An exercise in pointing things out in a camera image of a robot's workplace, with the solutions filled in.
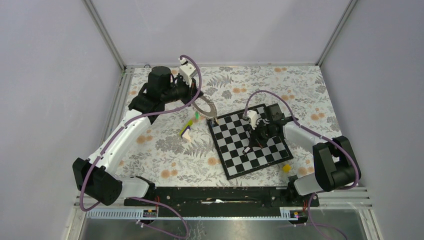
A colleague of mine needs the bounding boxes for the small yellow cube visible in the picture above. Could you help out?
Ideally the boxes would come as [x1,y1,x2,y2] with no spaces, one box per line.
[282,164,292,173]

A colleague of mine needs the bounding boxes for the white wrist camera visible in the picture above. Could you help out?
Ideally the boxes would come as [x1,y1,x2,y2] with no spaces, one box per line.
[178,57,197,86]
[246,110,259,130]

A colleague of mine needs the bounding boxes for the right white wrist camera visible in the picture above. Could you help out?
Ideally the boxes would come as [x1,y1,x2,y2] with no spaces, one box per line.
[246,110,259,130]

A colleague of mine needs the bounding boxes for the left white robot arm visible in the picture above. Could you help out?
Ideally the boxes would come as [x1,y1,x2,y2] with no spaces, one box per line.
[72,62,203,212]

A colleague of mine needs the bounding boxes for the white slotted cable duct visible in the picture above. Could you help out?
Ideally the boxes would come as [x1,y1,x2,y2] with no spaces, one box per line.
[86,207,299,221]

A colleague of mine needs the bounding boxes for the purple cable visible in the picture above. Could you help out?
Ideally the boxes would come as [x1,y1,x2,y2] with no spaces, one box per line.
[243,90,361,240]
[79,54,204,240]

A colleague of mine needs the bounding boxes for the metal keyring disc with rings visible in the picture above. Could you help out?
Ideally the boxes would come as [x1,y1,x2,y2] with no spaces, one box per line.
[192,95,218,120]

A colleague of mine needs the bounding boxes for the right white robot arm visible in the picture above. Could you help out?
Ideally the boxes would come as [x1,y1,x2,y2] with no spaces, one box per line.
[243,104,361,206]

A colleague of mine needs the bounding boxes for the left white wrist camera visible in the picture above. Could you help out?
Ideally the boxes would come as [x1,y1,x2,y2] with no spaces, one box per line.
[178,57,197,86]

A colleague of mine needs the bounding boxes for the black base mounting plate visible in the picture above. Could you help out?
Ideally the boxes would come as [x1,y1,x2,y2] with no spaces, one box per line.
[144,186,320,214]

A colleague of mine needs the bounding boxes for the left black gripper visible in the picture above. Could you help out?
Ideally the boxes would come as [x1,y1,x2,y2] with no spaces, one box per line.
[161,73,204,107]

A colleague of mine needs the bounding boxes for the floral patterned table mat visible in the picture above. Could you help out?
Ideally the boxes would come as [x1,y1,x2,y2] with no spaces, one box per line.
[116,66,341,187]

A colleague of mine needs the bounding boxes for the black key tag with key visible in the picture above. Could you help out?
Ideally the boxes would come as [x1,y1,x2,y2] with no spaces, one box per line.
[242,146,253,156]

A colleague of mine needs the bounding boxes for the green purple white toy bricks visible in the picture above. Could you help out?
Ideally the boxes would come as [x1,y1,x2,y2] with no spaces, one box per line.
[179,120,193,142]

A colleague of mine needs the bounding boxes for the black white chessboard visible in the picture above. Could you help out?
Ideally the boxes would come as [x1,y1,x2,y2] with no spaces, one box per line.
[206,103,295,181]

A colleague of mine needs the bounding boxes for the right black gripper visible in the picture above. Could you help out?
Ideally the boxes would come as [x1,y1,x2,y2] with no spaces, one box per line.
[247,120,276,148]

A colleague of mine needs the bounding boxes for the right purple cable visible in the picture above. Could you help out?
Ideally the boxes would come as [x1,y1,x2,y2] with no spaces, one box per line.
[243,90,361,240]

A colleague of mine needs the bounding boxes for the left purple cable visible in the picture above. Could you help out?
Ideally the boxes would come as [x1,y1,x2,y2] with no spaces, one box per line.
[79,54,204,240]

